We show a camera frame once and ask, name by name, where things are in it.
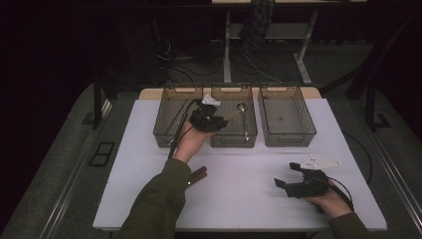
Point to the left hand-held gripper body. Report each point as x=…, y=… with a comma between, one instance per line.
x=204, y=119

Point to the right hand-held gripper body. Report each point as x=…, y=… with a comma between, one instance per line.
x=308, y=186

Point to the translucent brown plastic bin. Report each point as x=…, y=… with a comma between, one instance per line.
x=237, y=132
x=285, y=116
x=169, y=116

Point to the black metal spoon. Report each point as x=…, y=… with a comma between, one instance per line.
x=242, y=107

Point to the person's left hand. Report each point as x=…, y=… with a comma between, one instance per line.
x=190, y=142

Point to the person's right hand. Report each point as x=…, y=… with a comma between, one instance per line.
x=330, y=204

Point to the white legged desk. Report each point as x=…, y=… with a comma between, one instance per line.
x=227, y=49

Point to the black metal stand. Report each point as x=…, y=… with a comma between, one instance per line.
x=371, y=109
x=97, y=106

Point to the dark patterned hanging cloth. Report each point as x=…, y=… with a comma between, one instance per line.
x=257, y=26

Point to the metal floor rail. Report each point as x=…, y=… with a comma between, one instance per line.
x=398, y=179
x=66, y=195

